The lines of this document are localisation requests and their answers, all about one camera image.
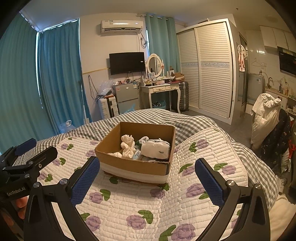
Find white air conditioner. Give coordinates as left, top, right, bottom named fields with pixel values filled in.
left=100, top=19, right=144, bottom=35

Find black range hood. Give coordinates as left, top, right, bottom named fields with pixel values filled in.
left=277, top=46, right=296, bottom=76

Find floral quilted bedspread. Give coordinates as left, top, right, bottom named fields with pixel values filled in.
left=37, top=108, right=280, bottom=209

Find dark suitcase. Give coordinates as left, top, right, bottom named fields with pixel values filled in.
left=171, top=82, right=189, bottom=112

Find teal basin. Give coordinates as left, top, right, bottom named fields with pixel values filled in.
left=151, top=100, right=166, bottom=110

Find black television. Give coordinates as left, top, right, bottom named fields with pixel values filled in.
left=109, top=52, right=145, bottom=75

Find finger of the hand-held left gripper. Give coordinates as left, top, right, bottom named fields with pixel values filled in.
left=0, top=138, right=37, bottom=168
left=24, top=146, right=58, bottom=179

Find pink hanging garment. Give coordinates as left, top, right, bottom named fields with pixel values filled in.
left=237, top=44, right=247, bottom=72

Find white suitcase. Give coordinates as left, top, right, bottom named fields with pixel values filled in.
left=98, top=97, right=119, bottom=121

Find white louvred wardrobe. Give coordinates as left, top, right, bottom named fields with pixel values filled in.
left=176, top=19, right=238, bottom=124

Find person's left hand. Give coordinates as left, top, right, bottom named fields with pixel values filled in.
left=13, top=197, right=28, bottom=220

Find floral white quilt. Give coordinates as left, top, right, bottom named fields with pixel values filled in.
left=11, top=127, right=278, bottom=241

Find brown cardboard box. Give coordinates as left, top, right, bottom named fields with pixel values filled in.
left=95, top=122, right=176, bottom=186

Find clear water jug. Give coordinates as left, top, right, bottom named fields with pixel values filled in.
left=58, top=120, right=75, bottom=133

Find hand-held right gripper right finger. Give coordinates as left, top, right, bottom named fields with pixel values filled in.
left=195, top=158, right=271, bottom=241

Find grey mini fridge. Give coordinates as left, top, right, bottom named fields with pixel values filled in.
left=112, top=82, right=141, bottom=115

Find clear plastic bag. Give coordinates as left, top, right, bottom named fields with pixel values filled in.
left=97, top=80, right=114, bottom=96

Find white jacket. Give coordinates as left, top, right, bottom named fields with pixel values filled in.
left=250, top=93, right=282, bottom=150

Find white dressing table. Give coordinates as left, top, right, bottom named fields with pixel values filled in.
left=140, top=82, right=182, bottom=114

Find oval white mirror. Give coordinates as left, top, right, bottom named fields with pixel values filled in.
left=146, top=54, right=163, bottom=78

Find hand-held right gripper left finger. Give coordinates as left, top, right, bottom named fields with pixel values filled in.
left=24, top=156, right=101, bottom=241

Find dark floral garment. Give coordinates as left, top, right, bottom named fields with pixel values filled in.
left=258, top=109, right=292, bottom=167

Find printed tissue pack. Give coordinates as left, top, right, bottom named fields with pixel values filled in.
left=141, top=138, right=171, bottom=160

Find teal curtain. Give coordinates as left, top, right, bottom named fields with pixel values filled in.
left=37, top=19, right=93, bottom=133
left=145, top=14, right=183, bottom=77
left=0, top=14, right=57, bottom=153

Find grey washing machine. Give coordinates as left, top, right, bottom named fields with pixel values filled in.
left=247, top=73, right=265, bottom=102

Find white wall cabinets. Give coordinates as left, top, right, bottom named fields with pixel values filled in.
left=259, top=25, right=296, bottom=50

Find cream cloth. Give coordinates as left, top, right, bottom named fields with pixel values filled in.
left=121, top=134, right=137, bottom=160

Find red plastic bag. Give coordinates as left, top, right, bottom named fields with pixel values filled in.
left=287, top=139, right=296, bottom=163

